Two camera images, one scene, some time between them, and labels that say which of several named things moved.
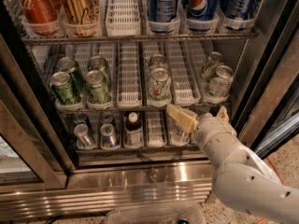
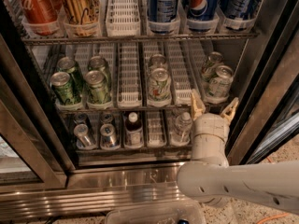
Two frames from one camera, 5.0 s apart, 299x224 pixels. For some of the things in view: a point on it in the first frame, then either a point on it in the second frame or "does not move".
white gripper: [209, 127] to [210, 126]
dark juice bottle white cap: [134, 132] does not move
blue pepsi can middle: [203, 2] does not move
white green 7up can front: [220, 86] does not move
